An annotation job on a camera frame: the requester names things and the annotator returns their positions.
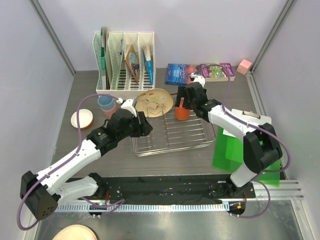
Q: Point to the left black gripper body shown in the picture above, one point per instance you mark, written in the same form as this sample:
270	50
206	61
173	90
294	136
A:
132	130

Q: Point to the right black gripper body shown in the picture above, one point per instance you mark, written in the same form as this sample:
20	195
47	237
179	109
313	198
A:
192	105

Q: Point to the pink plastic cup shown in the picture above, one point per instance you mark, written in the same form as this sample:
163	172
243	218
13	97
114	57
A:
108	113

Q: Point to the orange ceramic mug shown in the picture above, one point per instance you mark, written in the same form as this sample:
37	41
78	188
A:
181	113

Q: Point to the blue plastic cup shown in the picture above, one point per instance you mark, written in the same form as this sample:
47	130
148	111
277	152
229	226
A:
106	103

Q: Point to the orange white bowl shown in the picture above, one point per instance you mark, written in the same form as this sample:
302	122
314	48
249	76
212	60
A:
86	119

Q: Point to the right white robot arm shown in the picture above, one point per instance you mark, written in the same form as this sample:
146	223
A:
261	147

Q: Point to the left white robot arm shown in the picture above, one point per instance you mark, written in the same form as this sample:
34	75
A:
48	189

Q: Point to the dark blue paperback book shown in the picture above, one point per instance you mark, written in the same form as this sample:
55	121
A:
179	74

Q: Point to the purple green paperback book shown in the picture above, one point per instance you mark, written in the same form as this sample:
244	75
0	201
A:
217	73

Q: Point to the beige bird pattern plate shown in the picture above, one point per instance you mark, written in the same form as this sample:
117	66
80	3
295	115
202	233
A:
154	103

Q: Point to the blue white book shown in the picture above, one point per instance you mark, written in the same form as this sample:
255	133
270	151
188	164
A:
147	58

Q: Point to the pink cube block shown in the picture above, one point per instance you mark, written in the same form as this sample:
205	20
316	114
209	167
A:
244	66

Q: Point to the white clipboard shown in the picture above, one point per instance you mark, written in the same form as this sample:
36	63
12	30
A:
247	116

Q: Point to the orange illustrated book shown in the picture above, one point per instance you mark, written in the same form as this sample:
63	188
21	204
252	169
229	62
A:
132	61

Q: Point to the white mesh file organizer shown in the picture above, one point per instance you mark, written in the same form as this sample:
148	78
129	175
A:
121	82

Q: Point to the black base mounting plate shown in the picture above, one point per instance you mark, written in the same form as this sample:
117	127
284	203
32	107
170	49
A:
173	189

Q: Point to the green plastic folder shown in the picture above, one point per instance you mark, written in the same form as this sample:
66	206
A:
228	157

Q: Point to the pink round object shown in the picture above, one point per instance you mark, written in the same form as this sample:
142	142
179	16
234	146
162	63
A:
75	232

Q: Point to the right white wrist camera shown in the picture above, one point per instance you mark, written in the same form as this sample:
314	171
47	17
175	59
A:
197	78

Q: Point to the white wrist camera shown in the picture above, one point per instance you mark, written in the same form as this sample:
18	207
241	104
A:
197	78
128	104

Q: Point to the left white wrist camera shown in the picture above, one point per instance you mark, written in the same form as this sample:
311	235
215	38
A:
128	104

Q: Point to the metal wire dish rack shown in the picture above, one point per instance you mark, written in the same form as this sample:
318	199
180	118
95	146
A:
171	135

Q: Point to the perforated cable duct rail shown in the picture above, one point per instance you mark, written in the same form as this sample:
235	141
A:
131	208

